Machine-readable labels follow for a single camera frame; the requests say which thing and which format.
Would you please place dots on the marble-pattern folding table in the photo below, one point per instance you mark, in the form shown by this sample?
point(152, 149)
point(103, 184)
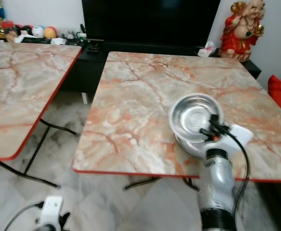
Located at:
point(24, 96)
point(135, 110)

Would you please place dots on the stainless steel bowl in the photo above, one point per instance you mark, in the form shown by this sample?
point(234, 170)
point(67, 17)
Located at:
point(188, 113)

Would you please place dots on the white tissue pack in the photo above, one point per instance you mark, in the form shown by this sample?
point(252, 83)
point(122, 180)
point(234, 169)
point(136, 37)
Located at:
point(207, 49)

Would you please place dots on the yellow round toy figure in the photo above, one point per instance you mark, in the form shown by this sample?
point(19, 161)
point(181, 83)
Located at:
point(50, 32)

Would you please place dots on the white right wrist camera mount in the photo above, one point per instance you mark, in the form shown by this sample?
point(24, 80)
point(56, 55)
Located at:
point(239, 134)

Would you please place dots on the red-capped toy figure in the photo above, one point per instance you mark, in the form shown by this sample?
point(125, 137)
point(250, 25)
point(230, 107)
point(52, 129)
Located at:
point(8, 30)

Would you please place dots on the black round toy figure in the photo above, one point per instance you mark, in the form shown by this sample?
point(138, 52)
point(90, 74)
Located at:
point(26, 30)

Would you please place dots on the red laughing Buddha statue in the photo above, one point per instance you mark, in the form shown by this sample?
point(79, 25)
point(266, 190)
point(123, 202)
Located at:
point(240, 36)

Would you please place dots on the black flat-screen television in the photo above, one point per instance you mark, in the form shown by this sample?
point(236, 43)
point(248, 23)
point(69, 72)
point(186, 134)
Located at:
point(150, 21)

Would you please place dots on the white round toy figure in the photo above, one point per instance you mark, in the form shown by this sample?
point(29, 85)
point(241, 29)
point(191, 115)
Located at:
point(38, 31)

